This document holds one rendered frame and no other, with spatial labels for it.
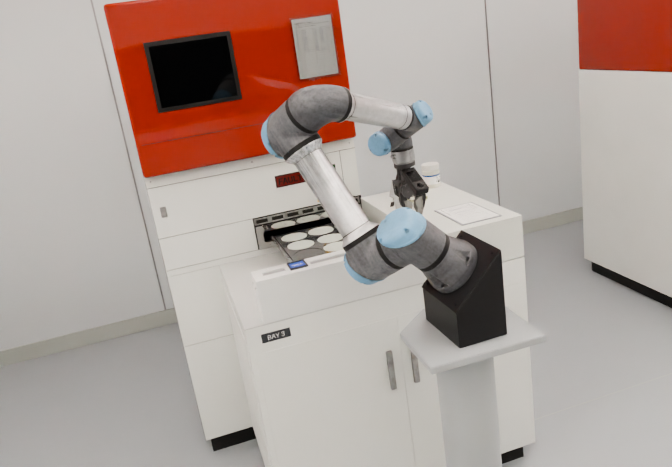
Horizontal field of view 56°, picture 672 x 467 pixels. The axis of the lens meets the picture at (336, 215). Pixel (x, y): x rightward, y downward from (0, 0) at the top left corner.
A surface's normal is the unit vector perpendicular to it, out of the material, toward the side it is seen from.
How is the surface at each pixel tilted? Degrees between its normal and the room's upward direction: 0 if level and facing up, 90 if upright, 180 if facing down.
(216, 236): 90
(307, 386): 90
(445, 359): 0
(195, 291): 90
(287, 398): 90
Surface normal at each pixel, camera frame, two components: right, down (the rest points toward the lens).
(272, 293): 0.29, 0.23
